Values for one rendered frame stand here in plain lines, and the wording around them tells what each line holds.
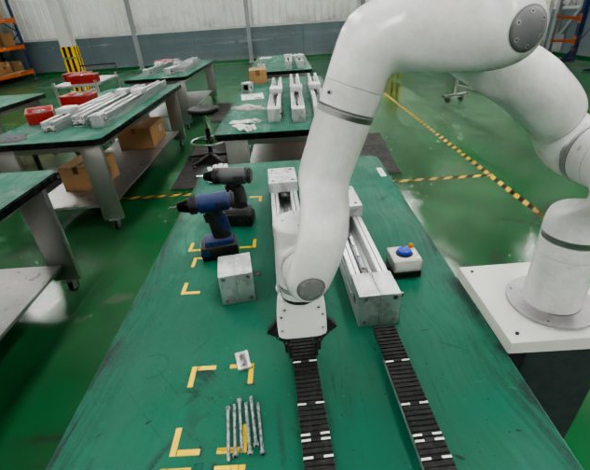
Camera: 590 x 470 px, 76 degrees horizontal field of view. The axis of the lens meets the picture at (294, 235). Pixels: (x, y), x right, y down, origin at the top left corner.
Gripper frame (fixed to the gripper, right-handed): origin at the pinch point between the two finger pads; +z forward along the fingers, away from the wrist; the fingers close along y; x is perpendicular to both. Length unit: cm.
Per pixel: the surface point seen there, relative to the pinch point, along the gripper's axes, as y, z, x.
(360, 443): 8.0, 4.1, -20.2
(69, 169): -175, 40, 262
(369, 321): 17.0, 2.4, 8.0
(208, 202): -23, -16, 45
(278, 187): -1, -6, 74
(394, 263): 28.4, -1.6, 25.2
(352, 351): 11.4, 4.1, 0.9
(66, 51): -494, -14, 1041
